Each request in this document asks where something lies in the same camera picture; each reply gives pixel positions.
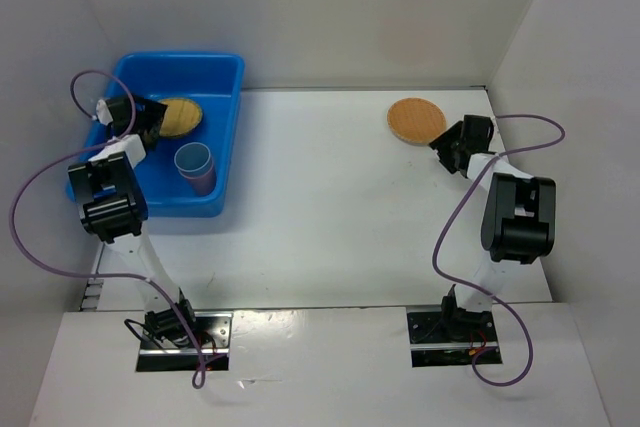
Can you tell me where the green-rimmed bamboo tray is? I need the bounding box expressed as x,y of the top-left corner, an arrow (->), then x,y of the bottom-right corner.
159,97 -> 203,139

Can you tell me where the brown woven bamboo tray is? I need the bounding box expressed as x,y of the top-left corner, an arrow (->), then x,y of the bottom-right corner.
386,98 -> 447,145

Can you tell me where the blue plastic cup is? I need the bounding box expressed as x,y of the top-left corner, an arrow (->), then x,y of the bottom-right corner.
174,142 -> 213,178

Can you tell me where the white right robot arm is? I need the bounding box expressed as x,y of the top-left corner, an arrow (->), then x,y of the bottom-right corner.
425,115 -> 556,343

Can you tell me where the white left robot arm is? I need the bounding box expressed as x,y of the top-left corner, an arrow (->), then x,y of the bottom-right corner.
68,94 -> 200,348

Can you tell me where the blue plastic bin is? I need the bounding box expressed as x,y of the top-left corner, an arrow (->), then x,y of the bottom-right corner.
65,51 -> 246,219

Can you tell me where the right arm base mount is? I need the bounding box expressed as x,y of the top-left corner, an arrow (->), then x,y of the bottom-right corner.
406,306 -> 502,368

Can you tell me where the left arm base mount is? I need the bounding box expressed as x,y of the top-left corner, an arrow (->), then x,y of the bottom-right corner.
125,311 -> 233,373

